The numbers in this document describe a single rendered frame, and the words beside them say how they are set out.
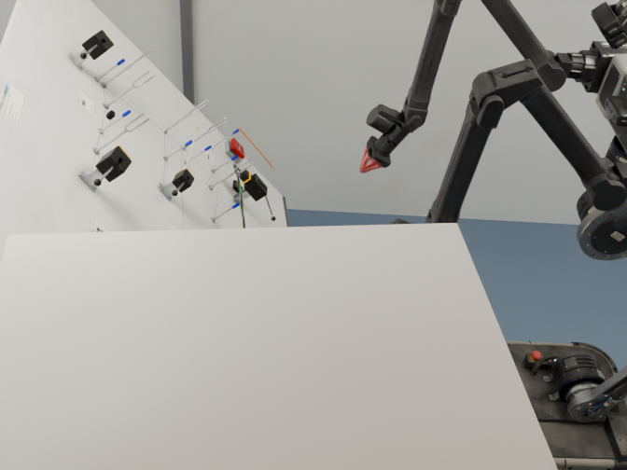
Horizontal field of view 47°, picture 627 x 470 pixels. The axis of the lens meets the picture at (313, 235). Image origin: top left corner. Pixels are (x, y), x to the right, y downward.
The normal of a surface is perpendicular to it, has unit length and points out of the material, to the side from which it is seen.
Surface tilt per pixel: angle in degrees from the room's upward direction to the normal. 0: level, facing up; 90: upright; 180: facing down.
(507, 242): 0
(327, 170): 90
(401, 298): 0
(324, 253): 0
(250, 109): 90
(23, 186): 51
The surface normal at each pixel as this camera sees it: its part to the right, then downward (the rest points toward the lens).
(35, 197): 0.83, -0.47
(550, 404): 0.09, -0.73
